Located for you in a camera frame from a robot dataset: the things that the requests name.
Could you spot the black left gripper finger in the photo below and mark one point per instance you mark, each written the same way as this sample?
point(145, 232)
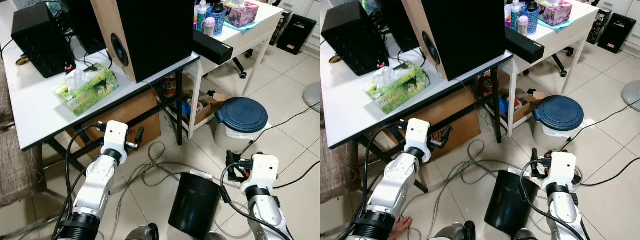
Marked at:
point(447, 135)
point(140, 135)

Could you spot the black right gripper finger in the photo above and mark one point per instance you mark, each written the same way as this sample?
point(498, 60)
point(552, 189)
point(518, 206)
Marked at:
point(230, 157)
point(535, 162)

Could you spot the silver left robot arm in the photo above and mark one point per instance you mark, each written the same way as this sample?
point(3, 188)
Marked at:
point(395, 190)
point(95, 185)

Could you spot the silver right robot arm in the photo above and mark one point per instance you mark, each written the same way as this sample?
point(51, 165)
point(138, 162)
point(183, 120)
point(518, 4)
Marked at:
point(565, 210)
point(270, 215)

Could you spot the white bin with blue lid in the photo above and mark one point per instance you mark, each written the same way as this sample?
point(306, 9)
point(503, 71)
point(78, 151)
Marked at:
point(242, 115)
point(557, 112)

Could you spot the black plastic rubbish bin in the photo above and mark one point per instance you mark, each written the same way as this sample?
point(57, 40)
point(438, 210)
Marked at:
point(510, 205)
point(195, 210)

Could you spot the closed brown cardboard box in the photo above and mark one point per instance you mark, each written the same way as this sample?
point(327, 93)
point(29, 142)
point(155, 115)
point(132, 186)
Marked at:
point(135, 117)
point(455, 117)

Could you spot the open cardboard box with clutter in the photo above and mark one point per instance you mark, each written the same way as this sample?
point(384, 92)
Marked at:
point(522, 105)
point(207, 107)

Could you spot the red printed bag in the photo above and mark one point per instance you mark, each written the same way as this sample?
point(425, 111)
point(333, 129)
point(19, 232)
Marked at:
point(169, 86)
point(485, 84)

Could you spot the green printed tissue box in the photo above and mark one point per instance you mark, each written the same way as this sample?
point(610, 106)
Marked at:
point(400, 87)
point(90, 92)

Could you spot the robot right leg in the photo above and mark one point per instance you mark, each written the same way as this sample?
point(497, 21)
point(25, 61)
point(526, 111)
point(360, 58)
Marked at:
point(525, 235)
point(215, 236)

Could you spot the robot leg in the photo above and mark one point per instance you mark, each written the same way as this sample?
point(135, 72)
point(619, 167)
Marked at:
point(525, 235)
point(140, 232)
point(215, 236)
point(450, 232)

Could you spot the brown fabric chair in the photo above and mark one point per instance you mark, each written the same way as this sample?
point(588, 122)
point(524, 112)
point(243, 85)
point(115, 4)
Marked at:
point(17, 165)
point(332, 165)

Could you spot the black office chair base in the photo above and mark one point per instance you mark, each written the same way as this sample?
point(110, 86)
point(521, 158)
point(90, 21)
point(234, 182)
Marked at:
point(559, 64)
point(239, 66)

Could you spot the robot left leg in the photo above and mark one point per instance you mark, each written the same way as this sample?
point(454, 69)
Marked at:
point(450, 232)
point(140, 232)

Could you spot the barefoot person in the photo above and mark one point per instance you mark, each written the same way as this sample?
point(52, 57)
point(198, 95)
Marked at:
point(401, 227)

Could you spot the round grey fan base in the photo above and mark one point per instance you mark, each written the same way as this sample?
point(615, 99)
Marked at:
point(632, 95)
point(312, 95)

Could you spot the large black wooden speaker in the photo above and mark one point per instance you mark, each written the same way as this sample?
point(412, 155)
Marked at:
point(465, 30)
point(155, 30)

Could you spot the black soundbar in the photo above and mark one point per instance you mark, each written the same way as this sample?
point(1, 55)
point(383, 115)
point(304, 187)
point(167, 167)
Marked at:
point(212, 47)
point(525, 46)

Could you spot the white desk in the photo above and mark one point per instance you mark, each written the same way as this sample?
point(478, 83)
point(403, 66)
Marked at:
point(250, 37)
point(565, 35)

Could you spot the black electronics box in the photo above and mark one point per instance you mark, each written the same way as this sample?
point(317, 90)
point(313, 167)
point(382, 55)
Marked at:
point(395, 20)
point(82, 25)

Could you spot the small black speaker box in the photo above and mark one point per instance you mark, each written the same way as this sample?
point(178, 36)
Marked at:
point(355, 40)
point(42, 40)

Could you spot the small pink white bottle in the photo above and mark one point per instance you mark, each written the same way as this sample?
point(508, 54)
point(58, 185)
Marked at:
point(522, 26)
point(209, 27)

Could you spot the teal cloth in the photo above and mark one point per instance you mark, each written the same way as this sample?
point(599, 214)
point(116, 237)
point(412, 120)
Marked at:
point(560, 26)
point(247, 28)

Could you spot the tape roll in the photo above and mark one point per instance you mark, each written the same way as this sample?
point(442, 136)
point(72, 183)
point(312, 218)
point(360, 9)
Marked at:
point(331, 59)
point(18, 61)

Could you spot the blue mesh basket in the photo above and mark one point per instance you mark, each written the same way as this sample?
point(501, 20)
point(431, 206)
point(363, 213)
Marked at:
point(532, 20)
point(219, 25)

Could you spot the tall white bottle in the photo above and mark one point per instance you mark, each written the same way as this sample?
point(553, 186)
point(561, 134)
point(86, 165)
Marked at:
point(201, 15)
point(515, 12)

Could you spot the black computer case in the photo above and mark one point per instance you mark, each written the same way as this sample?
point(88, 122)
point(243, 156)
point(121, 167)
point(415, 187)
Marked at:
point(597, 25)
point(279, 27)

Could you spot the flat black panel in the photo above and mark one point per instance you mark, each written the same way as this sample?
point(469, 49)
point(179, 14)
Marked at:
point(297, 35)
point(617, 32)

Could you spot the pink floral box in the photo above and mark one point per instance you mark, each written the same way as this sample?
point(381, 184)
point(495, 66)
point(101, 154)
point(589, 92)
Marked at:
point(555, 14)
point(242, 15)

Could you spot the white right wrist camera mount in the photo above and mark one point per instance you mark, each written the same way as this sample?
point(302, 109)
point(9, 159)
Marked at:
point(262, 172)
point(562, 170)

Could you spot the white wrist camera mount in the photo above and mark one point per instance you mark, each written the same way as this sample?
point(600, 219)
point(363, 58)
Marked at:
point(262, 172)
point(115, 135)
point(562, 170)
point(417, 132)

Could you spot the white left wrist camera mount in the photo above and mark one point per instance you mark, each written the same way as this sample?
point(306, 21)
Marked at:
point(115, 135)
point(417, 132)

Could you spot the grey table with black frame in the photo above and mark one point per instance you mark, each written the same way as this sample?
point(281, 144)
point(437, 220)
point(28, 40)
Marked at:
point(35, 110)
point(345, 110)

